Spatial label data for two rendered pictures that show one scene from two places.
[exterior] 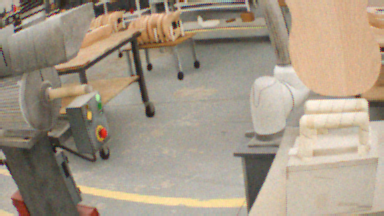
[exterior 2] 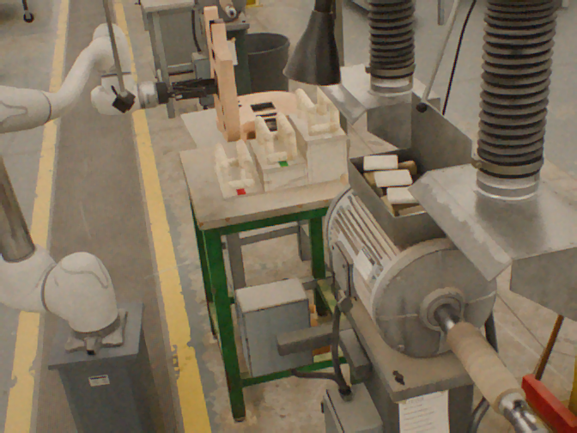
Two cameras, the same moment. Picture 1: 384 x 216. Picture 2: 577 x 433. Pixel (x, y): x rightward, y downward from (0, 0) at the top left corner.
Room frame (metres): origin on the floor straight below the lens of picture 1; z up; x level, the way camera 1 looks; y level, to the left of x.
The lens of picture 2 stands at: (2.39, 1.57, 2.11)
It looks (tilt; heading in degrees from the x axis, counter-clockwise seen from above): 30 degrees down; 233
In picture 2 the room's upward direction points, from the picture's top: 5 degrees counter-clockwise
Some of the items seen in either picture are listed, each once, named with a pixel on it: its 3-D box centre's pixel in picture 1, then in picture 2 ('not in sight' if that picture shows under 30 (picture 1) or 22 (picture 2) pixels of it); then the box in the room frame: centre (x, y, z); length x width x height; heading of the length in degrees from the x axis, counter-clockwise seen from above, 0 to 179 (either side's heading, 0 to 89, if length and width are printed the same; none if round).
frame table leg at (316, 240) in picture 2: not in sight; (315, 232); (0.65, -0.61, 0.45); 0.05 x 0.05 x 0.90; 65
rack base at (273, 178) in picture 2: not in sight; (277, 162); (0.97, -0.40, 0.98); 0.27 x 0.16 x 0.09; 65
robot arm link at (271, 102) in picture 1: (269, 102); (82, 288); (1.80, -0.33, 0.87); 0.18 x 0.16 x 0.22; 126
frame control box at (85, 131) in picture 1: (75, 131); (293, 351); (1.61, 0.48, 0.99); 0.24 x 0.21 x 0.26; 65
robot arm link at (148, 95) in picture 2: not in sight; (148, 94); (1.34, -0.58, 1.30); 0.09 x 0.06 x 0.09; 64
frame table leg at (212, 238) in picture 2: not in sight; (226, 329); (1.33, -0.32, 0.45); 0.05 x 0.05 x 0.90; 65
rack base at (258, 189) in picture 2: not in sight; (237, 179); (1.11, -0.46, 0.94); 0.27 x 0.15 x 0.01; 65
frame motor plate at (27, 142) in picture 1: (20, 130); (415, 328); (1.45, 0.72, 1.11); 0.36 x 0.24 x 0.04; 65
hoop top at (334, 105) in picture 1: (337, 105); (305, 100); (0.86, -0.34, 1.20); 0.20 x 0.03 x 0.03; 64
